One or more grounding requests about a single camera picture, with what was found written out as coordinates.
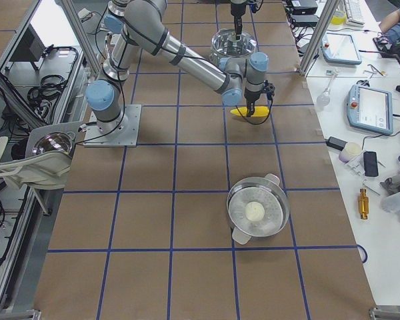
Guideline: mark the upper blue teach pendant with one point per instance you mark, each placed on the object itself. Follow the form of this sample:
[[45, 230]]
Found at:
[[340, 48]]

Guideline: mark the glass pot lid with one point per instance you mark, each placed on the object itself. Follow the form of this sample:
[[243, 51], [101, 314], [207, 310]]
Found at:
[[233, 43]]

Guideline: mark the blue teach pendant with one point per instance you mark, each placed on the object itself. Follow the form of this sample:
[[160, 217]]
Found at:
[[370, 109], [340, 48]]

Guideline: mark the steel steamer pot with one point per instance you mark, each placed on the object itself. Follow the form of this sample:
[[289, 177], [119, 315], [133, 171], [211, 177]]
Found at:
[[268, 192]]

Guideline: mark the person forearm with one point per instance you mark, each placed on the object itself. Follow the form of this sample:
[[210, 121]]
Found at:
[[390, 21]]

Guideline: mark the black power adapter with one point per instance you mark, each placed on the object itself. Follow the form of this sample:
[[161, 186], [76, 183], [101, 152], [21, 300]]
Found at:
[[335, 143]]

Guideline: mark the lower blue teach pendant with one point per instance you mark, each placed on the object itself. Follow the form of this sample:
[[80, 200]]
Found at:
[[370, 109]]

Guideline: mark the black phone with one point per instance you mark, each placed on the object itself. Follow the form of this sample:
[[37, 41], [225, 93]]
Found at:
[[370, 164]]

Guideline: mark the gold brass fitting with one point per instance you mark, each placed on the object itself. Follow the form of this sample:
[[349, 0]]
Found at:
[[363, 204]]

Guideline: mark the clear light bulb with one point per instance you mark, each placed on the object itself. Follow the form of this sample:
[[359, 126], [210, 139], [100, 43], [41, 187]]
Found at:
[[323, 99]]

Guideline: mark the white keyboard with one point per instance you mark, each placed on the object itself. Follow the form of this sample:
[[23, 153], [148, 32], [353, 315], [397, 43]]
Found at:
[[353, 13]]

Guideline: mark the white cup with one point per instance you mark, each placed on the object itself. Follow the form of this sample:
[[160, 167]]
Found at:
[[350, 151]]

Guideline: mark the aluminium frame post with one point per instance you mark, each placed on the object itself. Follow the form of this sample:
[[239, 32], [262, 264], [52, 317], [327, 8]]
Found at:
[[321, 27]]

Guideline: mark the white steamed bun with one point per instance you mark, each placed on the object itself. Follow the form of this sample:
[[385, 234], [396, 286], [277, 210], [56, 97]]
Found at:
[[254, 211]]

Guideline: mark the yellow toy corn cob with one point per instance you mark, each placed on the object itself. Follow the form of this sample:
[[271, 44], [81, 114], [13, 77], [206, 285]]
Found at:
[[260, 111]]

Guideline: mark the white steel cooking pot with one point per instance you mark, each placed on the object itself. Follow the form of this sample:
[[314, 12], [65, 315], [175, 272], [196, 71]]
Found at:
[[231, 55]]

